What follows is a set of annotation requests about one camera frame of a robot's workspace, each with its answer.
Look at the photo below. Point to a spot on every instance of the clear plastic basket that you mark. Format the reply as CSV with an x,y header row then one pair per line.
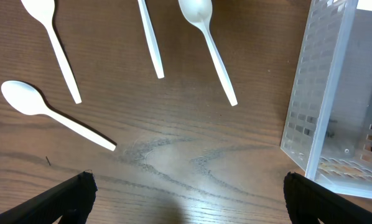
x,y
328,128

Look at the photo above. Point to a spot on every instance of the white plastic spoon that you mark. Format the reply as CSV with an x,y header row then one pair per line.
x,y
151,39
29,101
199,14
43,11

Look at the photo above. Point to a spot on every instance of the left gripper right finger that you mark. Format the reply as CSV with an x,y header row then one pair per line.
x,y
310,203

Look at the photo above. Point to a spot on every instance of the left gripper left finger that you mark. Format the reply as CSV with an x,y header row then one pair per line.
x,y
69,202

